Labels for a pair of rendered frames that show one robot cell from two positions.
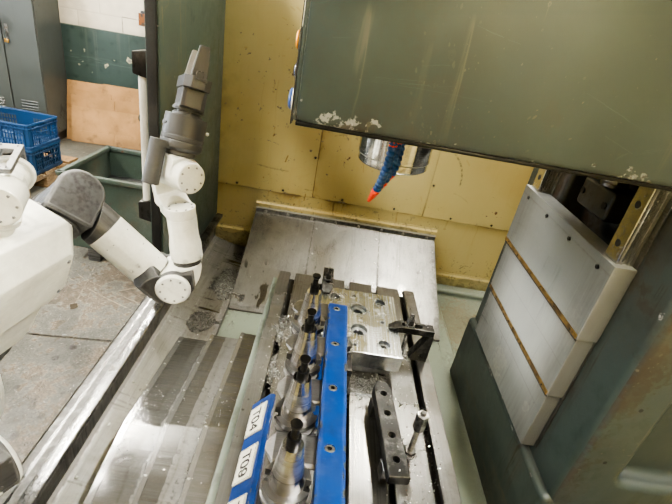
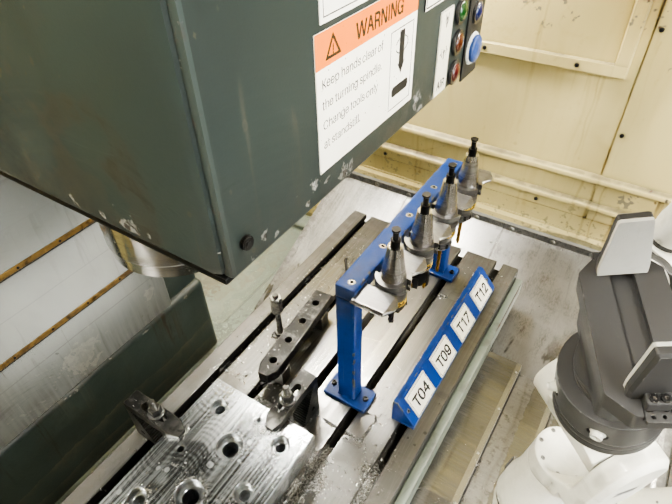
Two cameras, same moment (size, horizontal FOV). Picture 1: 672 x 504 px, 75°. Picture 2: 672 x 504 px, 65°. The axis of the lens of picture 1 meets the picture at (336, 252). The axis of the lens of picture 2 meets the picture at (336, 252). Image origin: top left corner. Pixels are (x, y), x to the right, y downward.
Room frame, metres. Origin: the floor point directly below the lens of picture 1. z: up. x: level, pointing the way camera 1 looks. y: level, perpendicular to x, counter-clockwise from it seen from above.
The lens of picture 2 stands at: (1.25, 0.33, 1.85)
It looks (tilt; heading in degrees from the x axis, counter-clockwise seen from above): 41 degrees down; 217
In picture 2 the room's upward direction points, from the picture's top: 2 degrees counter-clockwise
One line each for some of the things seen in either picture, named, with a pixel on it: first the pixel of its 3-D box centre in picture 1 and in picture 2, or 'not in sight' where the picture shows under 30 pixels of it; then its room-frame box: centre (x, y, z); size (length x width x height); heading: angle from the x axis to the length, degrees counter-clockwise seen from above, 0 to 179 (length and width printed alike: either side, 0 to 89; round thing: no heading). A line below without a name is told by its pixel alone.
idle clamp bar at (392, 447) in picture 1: (386, 433); (296, 339); (0.71, -0.19, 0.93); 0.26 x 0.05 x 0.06; 8
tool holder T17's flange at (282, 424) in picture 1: (295, 416); (445, 214); (0.46, 0.01, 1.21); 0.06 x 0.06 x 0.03
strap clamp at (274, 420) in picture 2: (343, 362); (291, 407); (0.87, -0.07, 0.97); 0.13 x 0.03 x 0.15; 3
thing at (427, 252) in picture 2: (302, 365); (420, 245); (0.57, 0.02, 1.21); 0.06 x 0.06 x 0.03
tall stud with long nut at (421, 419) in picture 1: (416, 432); (277, 314); (0.70, -0.25, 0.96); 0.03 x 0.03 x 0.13
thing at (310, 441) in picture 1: (290, 449); (456, 200); (0.41, 0.01, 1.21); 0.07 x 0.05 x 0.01; 93
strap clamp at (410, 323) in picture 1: (409, 335); (158, 422); (1.03, -0.25, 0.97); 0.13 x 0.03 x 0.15; 93
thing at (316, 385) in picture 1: (299, 389); (433, 229); (0.52, 0.02, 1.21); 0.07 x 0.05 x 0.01; 93
